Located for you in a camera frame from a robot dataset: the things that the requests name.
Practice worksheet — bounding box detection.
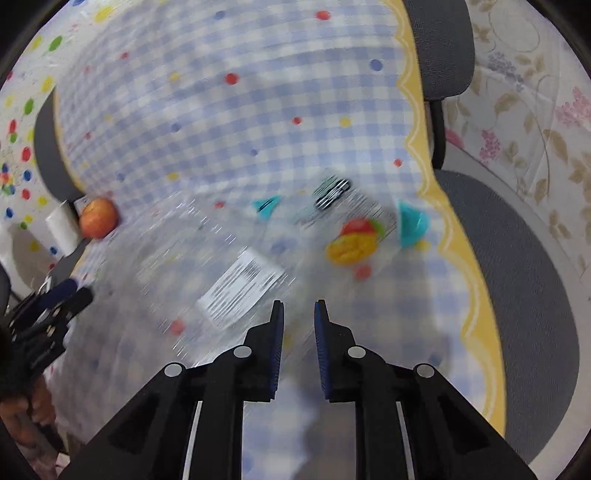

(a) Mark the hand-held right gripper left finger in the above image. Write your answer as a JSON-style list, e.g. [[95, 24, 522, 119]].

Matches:
[[60, 300, 285, 480]]

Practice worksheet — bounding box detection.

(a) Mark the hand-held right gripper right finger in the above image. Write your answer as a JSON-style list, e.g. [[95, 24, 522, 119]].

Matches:
[[315, 300, 539, 480]]

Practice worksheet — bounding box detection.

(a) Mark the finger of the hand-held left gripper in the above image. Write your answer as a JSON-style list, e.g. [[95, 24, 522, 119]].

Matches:
[[38, 278, 80, 308], [48, 287, 95, 320]]

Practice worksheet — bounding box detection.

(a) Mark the clear fruit print plastic bag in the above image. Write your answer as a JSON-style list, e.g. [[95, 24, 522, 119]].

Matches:
[[92, 175, 432, 366]]

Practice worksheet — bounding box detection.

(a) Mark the person's left hand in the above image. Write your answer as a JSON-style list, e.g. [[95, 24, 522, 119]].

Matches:
[[0, 376, 58, 428]]

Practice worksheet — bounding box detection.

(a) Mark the white toilet paper roll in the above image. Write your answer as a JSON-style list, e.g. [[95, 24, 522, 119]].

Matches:
[[46, 200, 86, 256]]

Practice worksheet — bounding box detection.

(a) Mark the red apple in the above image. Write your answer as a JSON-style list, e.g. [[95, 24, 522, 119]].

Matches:
[[78, 198, 120, 240]]

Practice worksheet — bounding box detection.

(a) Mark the blue checkered dotted blanket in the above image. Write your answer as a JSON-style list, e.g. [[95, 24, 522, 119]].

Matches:
[[50, 0, 509, 480]]

